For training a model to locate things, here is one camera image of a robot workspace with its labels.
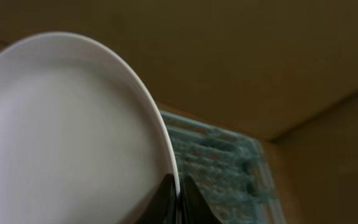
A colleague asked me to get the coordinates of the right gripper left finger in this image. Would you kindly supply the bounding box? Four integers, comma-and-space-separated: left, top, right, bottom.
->
135, 174, 177, 224

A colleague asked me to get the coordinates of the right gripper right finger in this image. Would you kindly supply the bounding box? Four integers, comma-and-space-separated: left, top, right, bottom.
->
180, 175, 222, 224

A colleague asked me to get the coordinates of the large pink plate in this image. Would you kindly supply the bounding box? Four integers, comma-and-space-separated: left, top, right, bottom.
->
0, 32, 180, 223

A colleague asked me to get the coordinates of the grey plastic dish rack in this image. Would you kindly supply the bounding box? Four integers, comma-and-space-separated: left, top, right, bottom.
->
160, 111, 286, 224

